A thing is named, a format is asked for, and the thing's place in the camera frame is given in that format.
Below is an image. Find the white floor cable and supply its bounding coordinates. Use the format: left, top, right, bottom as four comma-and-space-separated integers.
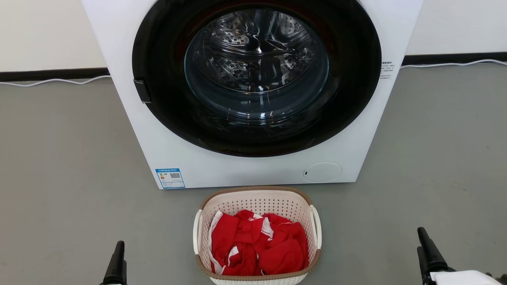
400, 59, 507, 70
0, 75, 112, 87

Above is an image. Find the round black glass washer door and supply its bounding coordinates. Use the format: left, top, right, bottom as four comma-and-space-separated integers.
132, 0, 382, 158

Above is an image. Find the white front-load washing machine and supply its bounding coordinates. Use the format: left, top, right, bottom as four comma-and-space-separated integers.
82, 0, 424, 190

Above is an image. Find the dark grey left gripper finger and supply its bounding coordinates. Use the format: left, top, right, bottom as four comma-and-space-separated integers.
103, 240, 128, 285

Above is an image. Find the red garment with white trim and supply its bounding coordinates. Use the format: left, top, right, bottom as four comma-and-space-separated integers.
208, 210, 309, 276

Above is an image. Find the blue energy label sticker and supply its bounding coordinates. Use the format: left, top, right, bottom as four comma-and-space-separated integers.
155, 168, 186, 189

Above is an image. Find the cream perforated laundry basket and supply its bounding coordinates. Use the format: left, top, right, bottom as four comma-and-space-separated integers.
193, 186, 322, 285

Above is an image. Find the round white filter cover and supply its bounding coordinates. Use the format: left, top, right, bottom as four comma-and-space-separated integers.
303, 162, 343, 183

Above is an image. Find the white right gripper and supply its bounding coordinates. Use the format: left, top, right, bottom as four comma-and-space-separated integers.
417, 227, 502, 285

